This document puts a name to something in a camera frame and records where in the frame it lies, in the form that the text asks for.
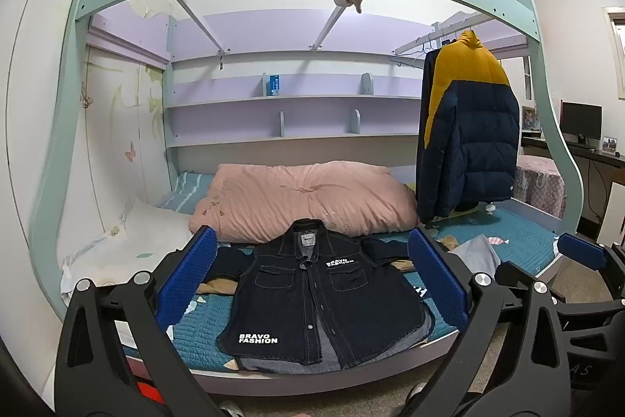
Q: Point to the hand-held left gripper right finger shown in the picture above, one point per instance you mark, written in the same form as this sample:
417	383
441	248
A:
437	285

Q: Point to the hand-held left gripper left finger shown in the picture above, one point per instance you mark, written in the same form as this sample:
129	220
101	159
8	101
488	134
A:
188	280

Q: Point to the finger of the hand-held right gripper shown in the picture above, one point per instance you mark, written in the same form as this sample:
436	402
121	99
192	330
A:
581	251
517	273

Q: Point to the dark denim jacket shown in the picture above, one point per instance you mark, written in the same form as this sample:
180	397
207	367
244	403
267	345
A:
293	299

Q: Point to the tan garment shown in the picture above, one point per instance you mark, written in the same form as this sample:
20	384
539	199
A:
215	287

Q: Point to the light grey garment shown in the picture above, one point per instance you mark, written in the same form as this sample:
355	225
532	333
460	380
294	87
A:
476	253

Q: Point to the white board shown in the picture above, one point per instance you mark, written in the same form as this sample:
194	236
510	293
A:
613	214

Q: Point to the white pillow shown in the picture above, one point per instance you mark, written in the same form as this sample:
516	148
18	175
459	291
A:
122	246

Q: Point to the pink patterned cover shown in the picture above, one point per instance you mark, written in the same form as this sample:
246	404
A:
539	182

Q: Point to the dark wooden desk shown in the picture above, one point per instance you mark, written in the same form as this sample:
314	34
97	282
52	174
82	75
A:
595	163

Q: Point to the black computer monitor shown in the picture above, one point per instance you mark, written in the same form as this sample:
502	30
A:
581	119

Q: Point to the yellow and navy puffer jacket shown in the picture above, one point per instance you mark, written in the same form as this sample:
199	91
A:
468	143

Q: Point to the pink quilt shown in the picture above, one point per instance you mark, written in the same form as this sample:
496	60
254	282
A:
302	197

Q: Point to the white butterfly wardrobe door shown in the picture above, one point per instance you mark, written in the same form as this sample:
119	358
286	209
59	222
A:
122	129

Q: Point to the small blue box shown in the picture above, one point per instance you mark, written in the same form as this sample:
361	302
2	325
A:
274	86

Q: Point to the small photo frame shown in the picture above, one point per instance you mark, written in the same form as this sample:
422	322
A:
609	144

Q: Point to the purple wall shelf unit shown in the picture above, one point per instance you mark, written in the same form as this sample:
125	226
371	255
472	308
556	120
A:
293	85

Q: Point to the white clothes rail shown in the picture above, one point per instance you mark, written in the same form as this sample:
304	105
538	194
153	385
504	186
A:
439	33

